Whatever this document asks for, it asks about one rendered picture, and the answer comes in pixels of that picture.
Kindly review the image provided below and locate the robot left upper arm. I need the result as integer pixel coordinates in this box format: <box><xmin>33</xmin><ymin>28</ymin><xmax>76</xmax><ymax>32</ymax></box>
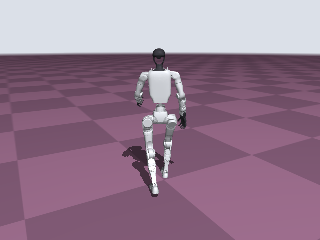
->
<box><xmin>135</xmin><ymin>72</ymin><xmax>149</xmax><ymax>98</ymax></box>

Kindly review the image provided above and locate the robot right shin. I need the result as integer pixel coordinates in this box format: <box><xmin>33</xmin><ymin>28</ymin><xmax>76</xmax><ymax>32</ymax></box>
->
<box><xmin>164</xmin><ymin>140</ymin><xmax>173</xmax><ymax>173</ymax></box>

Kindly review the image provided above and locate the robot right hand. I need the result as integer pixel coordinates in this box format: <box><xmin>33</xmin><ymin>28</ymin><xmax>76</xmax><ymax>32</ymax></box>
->
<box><xmin>178</xmin><ymin>112</ymin><xmax>187</xmax><ymax>130</ymax></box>

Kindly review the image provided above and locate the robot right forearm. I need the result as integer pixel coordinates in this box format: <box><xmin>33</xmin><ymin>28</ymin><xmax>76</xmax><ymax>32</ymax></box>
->
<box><xmin>178</xmin><ymin>96</ymin><xmax>187</xmax><ymax>117</ymax></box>

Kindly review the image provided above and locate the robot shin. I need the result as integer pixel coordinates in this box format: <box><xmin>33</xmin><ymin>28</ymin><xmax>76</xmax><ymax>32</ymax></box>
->
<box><xmin>164</xmin><ymin>140</ymin><xmax>173</xmax><ymax>173</ymax></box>
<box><xmin>146</xmin><ymin>150</ymin><xmax>157</xmax><ymax>187</ymax></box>

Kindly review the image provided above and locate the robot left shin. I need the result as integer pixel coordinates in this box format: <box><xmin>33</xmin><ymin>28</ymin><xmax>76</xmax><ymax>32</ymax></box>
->
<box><xmin>146</xmin><ymin>150</ymin><xmax>157</xmax><ymax>187</ymax></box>

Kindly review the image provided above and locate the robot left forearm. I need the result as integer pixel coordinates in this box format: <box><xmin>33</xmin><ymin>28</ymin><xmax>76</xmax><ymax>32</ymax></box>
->
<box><xmin>134</xmin><ymin>91</ymin><xmax>143</xmax><ymax>104</ymax></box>

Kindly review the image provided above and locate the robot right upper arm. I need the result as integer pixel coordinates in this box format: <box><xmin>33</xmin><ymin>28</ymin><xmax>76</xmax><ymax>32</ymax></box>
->
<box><xmin>171</xmin><ymin>71</ymin><xmax>185</xmax><ymax>100</ymax></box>

